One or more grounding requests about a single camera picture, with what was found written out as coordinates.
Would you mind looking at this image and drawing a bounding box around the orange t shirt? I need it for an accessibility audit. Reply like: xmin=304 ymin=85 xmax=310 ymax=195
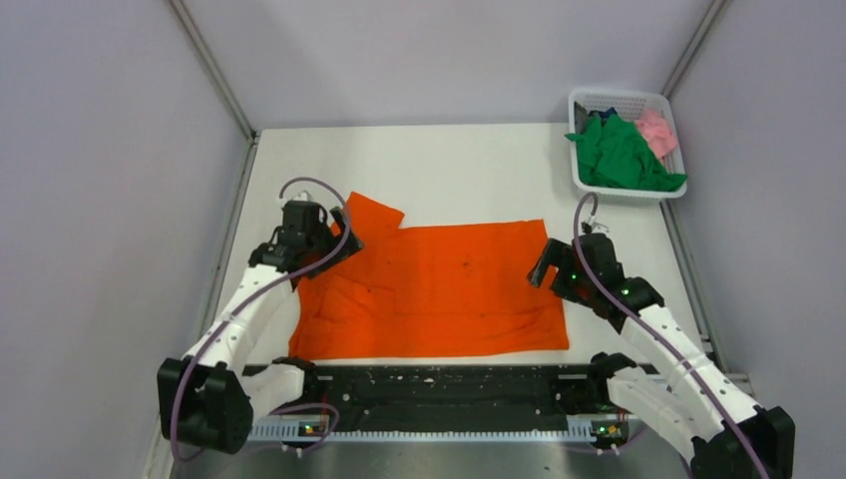
xmin=288 ymin=193 xmax=570 ymax=360

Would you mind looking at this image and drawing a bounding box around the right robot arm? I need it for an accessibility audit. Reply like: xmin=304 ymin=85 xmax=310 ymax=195
xmin=528 ymin=231 xmax=796 ymax=478

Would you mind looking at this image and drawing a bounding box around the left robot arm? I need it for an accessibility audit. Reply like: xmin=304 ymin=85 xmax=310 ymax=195
xmin=157 ymin=194 xmax=363 ymax=455

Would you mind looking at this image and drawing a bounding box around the green t shirt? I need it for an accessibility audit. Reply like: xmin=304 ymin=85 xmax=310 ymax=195
xmin=566 ymin=115 xmax=687 ymax=193

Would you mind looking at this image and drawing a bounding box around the dark blue t shirt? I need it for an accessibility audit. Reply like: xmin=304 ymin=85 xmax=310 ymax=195
xmin=589 ymin=107 xmax=618 ymax=121

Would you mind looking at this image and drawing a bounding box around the pink t shirt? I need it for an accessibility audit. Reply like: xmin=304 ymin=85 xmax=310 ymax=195
xmin=634 ymin=109 xmax=678 ymax=159

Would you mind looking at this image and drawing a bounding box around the white plastic basket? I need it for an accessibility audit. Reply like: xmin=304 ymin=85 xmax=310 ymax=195
xmin=568 ymin=88 xmax=687 ymax=201

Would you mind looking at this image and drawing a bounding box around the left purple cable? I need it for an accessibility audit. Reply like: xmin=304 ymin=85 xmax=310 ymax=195
xmin=170 ymin=176 xmax=353 ymax=463

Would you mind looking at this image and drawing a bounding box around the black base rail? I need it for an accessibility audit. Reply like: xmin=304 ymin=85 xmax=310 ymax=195
xmin=294 ymin=365 xmax=637 ymax=439

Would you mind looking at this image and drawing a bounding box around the white cable duct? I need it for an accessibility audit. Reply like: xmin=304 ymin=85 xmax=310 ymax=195
xmin=247 ymin=416 xmax=630 ymax=444

